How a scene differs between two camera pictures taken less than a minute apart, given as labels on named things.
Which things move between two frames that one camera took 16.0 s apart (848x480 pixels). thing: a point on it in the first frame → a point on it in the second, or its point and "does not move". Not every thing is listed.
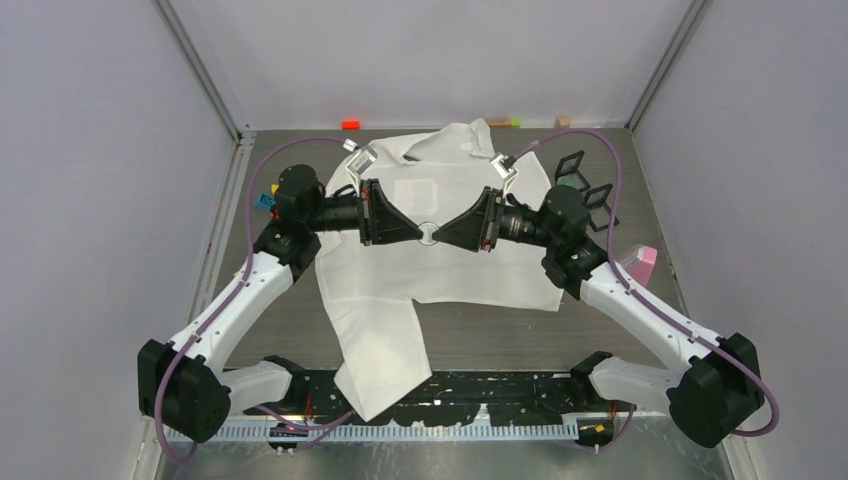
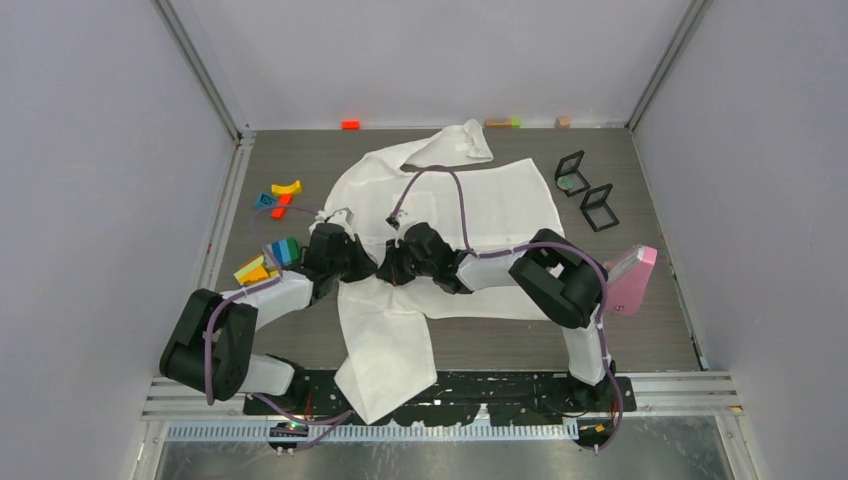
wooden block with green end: [505, 123] does not move
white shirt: [370, 291] does not move
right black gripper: [474, 230] → [390, 270]
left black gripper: [380, 222] → [365, 266]
